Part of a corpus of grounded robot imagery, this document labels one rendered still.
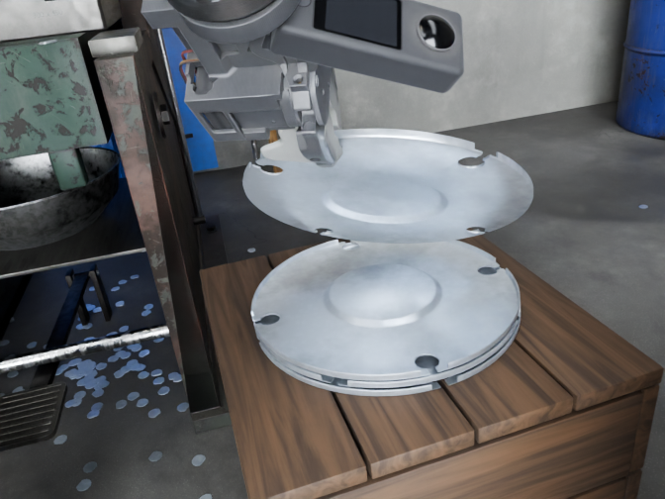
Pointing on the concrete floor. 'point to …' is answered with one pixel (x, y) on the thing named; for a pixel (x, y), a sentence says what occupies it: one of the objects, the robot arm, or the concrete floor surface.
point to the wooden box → (442, 409)
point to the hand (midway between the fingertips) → (337, 149)
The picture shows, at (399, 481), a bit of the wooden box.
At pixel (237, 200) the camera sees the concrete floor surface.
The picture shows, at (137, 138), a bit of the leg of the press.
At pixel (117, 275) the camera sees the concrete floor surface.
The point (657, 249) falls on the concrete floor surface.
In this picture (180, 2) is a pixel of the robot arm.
